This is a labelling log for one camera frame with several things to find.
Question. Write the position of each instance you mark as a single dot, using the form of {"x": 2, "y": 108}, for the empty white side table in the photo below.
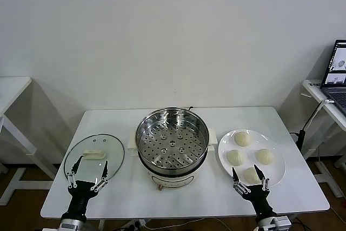
{"x": 10, "y": 87}

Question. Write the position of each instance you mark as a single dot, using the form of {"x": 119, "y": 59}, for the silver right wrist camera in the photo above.
{"x": 282, "y": 222}

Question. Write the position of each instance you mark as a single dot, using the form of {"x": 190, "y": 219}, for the white round plate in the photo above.
{"x": 273, "y": 144}

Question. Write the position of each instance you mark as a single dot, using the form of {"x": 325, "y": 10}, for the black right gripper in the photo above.
{"x": 256, "y": 198}

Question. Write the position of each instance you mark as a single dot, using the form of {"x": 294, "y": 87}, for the white floor power strip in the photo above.
{"x": 133, "y": 225}

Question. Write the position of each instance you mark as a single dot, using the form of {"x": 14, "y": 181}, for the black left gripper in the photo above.
{"x": 81, "y": 195}

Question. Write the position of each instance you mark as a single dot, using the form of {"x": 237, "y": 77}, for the perforated steel steamer basket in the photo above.
{"x": 173, "y": 133}

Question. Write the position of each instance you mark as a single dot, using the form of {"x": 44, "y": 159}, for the white side table with laptop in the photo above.
{"x": 311, "y": 85}

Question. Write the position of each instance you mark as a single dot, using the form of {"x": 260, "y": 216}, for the open grey laptop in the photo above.
{"x": 338, "y": 93}

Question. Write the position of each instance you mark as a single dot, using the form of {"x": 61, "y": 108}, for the white steamed baozi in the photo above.
{"x": 265, "y": 156}
{"x": 241, "y": 139}
{"x": 251, "y": 175}
{"x": 235, "y": 158}

